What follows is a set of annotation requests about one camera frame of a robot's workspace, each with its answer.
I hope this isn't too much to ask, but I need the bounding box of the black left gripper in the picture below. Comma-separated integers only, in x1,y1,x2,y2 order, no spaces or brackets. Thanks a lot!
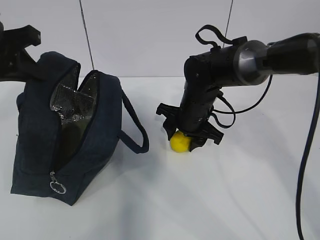
0,22,48,82

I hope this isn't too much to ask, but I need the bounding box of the dark blue lunch bag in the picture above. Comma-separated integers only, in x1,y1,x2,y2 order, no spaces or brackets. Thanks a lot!
10,51,149,205

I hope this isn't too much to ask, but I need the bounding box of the yellow lemon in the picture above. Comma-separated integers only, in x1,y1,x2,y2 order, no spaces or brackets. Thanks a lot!
169,130,192,153

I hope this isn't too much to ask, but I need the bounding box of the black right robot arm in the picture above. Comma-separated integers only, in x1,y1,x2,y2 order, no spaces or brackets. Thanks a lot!
156,33,320,151

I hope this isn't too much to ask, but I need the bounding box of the metal zipper pull ring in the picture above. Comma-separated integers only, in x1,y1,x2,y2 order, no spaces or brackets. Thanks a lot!
49,171,67,195

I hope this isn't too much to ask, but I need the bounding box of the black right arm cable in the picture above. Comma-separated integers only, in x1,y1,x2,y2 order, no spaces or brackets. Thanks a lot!
194,24,320,240

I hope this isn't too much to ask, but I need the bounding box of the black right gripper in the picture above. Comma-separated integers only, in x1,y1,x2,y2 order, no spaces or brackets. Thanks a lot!
156,84,224,152

